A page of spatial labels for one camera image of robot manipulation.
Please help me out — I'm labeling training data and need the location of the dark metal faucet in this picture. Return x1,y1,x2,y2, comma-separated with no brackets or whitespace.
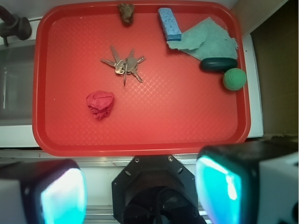
0,6,32,47

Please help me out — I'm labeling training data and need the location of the dark green oval wheel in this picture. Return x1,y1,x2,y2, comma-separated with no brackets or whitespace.
199,57,238,72

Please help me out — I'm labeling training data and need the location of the red plastic tray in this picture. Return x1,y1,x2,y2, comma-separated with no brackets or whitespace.
32,0,251,157

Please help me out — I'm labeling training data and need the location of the brown rock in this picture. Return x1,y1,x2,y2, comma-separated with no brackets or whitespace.
117,3,135,26

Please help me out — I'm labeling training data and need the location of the teal cloth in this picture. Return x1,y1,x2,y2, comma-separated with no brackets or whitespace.
167,17,238,61

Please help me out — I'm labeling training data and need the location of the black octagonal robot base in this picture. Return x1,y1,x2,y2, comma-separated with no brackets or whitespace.
112,155,206,224

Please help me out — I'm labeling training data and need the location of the green foam ball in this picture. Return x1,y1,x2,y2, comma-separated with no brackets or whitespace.
223,68,247,91

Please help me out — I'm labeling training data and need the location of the crumpled red paper ball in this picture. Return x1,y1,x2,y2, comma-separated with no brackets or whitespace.
86,91,114,119

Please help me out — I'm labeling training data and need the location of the blue sponge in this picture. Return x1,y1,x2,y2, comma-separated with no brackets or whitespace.
158,7,182,41

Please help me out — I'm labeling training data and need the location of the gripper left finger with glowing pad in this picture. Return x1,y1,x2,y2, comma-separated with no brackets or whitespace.
0,159,87,224

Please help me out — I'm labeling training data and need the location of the bunch of metal keys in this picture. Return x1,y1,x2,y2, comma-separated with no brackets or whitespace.
100,46,146,86

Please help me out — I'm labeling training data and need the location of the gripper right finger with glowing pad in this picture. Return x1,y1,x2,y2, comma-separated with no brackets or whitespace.
195,140,299,224

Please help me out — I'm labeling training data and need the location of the stainless steel sink basin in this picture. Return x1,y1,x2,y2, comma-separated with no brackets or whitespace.
0,44,35,126

